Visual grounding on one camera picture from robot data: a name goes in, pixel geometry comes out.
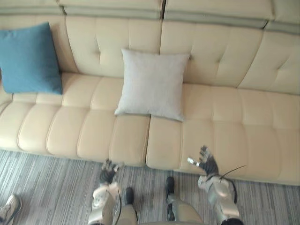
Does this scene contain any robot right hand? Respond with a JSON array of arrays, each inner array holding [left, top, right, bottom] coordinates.
[[187, 145, 220, 176]]

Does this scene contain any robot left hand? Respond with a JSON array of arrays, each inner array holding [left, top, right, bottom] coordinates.
[[99, 158, 125, 186]]

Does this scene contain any cream leather sofa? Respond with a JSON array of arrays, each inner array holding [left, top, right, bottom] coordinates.
[[0, 0, 300, 186]]

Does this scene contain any light grey square cushion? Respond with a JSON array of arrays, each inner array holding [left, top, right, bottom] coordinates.
[[114, 48, 190, 122]]

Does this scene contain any person's shoe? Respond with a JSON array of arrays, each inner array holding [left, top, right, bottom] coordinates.
[[0, 194, 23, 225]]

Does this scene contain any blue square cushion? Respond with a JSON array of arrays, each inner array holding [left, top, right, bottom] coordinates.
[[0, 22, 63, 95]]

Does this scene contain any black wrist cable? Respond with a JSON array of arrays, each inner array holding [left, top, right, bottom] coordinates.
[[219, 165, 247, 204]]

